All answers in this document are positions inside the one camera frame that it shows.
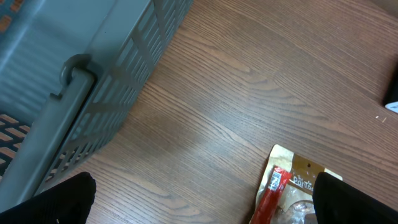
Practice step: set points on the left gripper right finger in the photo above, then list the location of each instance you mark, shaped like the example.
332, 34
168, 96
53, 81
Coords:
337, 202

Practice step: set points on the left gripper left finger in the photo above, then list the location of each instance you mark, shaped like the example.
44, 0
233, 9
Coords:
66, 203

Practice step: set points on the brown snack pouch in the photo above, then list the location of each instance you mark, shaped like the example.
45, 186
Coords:
296, 202

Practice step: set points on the red item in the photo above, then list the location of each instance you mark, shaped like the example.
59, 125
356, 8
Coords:
269, 202

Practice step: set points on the white barcode scanner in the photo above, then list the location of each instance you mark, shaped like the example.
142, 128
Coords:
390, 100

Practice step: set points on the grey plastic mesh basket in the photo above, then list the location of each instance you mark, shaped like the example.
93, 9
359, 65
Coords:
70, 72

